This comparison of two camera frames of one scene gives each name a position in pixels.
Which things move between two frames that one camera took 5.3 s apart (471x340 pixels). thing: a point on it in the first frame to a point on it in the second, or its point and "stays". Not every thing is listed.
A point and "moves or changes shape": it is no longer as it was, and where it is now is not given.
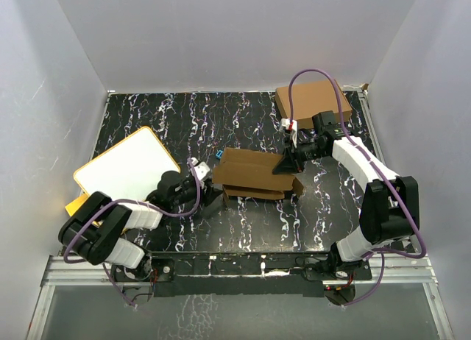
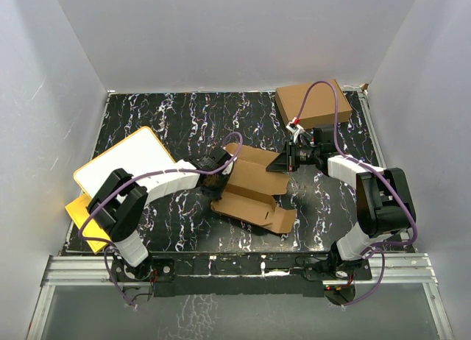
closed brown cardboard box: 309,99 stays
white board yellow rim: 129,167 stays
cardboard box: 249,174 moves or changes shape
